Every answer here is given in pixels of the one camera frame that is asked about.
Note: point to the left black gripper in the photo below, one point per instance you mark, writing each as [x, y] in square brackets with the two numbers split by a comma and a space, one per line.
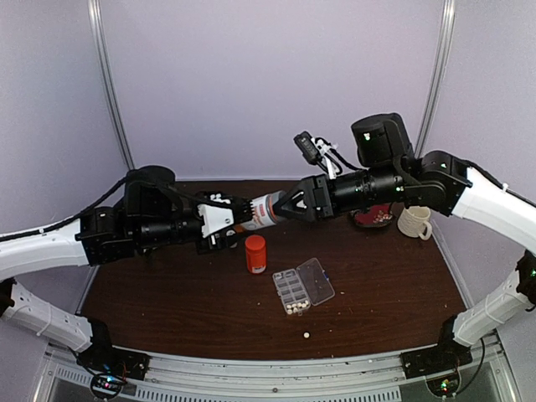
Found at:
[217, 244]

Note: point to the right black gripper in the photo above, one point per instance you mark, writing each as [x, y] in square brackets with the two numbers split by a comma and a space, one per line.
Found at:
[316, 193]

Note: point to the grey capped white orange bottle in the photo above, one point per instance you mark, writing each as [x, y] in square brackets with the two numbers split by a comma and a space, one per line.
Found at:
[261, 217]

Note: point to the clear plastic pill organizer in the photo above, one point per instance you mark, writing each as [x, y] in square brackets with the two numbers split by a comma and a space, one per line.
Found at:
[307, 281]

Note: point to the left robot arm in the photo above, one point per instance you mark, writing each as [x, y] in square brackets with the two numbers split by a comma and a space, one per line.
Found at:
[142, 212]

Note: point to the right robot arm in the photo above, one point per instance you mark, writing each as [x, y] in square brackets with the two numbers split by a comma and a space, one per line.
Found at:
[391, 173]

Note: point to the beige pills in organizer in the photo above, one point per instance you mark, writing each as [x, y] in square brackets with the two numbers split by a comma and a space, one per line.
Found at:
[297, 308]

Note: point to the orange pill bottle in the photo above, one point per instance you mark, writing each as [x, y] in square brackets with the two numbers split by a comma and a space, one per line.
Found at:
[255, 254]

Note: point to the red patterned plate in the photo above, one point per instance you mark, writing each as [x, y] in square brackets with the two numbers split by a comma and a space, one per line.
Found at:
[376, 217]

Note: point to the cream ceramic mug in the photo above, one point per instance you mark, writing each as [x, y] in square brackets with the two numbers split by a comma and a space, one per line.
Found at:
[414, 222]

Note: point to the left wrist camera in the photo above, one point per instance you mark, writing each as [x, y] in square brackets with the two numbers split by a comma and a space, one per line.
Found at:
[214, 219]

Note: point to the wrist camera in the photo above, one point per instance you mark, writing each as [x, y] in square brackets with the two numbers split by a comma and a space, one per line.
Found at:
[320, 153]
[214, 219]

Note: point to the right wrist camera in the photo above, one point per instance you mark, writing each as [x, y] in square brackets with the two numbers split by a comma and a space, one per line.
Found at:
[320, 153]

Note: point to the front aluminium rail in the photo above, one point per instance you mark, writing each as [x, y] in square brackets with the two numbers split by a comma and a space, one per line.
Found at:
[377, 377]

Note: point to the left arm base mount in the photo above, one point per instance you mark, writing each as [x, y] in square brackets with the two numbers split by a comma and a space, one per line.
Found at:
[109, 367]

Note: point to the right aluminium frame post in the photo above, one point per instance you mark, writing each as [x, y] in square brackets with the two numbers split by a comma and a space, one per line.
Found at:
[442, 54]

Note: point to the aluminium frame post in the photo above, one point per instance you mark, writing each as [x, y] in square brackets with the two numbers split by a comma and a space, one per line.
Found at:
[442, 54]
[99, 37]

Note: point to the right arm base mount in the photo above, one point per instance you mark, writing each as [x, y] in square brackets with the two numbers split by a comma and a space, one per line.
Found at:
[440, 363]

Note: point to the left aluminium frame post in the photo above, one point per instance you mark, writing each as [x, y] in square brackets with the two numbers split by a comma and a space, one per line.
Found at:
[99, 37]

